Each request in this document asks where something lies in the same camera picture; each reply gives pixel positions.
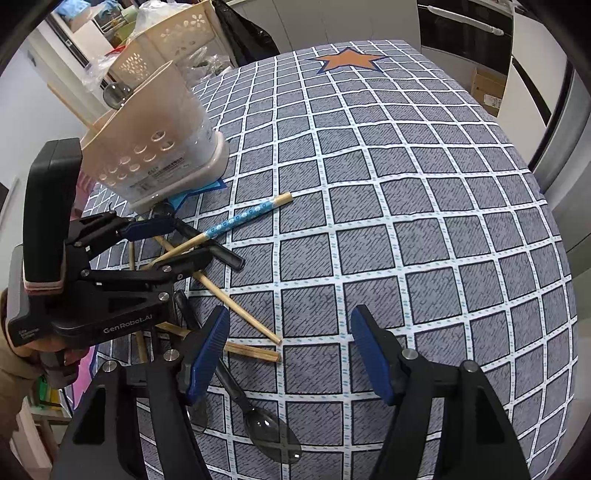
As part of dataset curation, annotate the beige flower-cutout basket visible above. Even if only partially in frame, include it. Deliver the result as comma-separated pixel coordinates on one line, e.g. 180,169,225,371
108,0,220,88

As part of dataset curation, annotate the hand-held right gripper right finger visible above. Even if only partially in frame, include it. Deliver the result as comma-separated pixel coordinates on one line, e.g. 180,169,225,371
350,305,527,480

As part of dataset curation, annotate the white cabinet door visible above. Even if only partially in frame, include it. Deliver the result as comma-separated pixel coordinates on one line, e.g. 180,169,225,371
499,9,570,134

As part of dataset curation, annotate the blue patterned wooden chopstick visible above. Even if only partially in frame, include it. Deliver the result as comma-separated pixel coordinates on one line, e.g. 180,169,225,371
141,191,294,271

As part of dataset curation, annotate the grey translucent spoon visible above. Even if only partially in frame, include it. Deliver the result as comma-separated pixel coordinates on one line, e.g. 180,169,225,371
102,80,132,110

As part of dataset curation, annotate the clear plastic bag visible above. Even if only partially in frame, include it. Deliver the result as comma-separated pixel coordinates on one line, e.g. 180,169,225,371
185,46,237,85

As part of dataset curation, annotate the grey checkered star tablecloth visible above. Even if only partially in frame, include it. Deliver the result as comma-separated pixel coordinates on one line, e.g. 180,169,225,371
69,39,578,480

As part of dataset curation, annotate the black plastic bag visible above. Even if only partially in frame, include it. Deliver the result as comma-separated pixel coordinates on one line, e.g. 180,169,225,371
212,0,282,68

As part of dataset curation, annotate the plain wooden chopstick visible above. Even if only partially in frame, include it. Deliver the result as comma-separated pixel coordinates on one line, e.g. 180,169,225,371
154,236,283,345
157,322,281,363

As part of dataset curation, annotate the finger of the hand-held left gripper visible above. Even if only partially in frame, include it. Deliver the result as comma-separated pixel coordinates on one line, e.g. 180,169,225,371
65,210,178,254
81,248,214,320

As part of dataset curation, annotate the beige perforated utensil holder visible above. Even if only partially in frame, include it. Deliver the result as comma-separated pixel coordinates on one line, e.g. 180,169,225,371
79,60,230,212

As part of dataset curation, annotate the person's left hand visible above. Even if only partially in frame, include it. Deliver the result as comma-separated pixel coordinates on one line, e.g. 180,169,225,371
39,339,93,391

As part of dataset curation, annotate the cardboard box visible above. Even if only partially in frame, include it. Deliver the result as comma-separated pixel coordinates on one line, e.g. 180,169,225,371
471,67,509,117

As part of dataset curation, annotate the stainless steel fridge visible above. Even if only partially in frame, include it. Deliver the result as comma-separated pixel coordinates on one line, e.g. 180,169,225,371
526,60,591,232

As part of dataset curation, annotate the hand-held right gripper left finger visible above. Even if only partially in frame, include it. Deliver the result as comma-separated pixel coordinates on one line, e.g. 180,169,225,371
51,305,230,480

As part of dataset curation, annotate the black plastic spoon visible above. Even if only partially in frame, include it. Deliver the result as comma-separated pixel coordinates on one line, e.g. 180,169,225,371
174,291,303,463
152,203,246,272
185,397,209,432

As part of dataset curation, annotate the black built-in oven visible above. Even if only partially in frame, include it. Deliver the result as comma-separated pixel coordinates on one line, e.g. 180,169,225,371
417,2,515,61

